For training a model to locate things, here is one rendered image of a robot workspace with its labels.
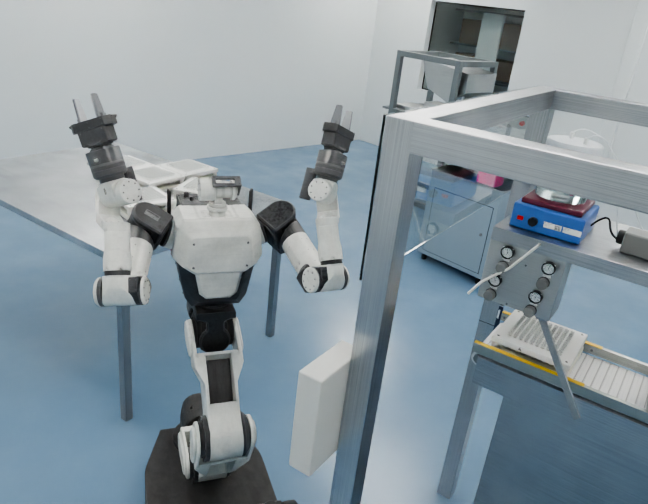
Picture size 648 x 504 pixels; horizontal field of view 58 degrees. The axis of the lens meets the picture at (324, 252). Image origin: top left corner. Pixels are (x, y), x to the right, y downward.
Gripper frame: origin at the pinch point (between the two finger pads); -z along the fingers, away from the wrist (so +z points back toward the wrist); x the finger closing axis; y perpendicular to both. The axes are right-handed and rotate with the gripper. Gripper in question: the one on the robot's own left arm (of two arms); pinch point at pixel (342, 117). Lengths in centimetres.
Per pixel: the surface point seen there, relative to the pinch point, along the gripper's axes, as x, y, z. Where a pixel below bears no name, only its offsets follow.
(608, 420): -52, -82, 67
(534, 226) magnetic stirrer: -30, -54, 18
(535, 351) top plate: -47, -58, 54
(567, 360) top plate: -50, -67, 54
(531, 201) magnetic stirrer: -29, -52, 11
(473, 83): -329, 123, -129
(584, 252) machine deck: -29, -69, 23
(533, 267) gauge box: -30, -57, 30
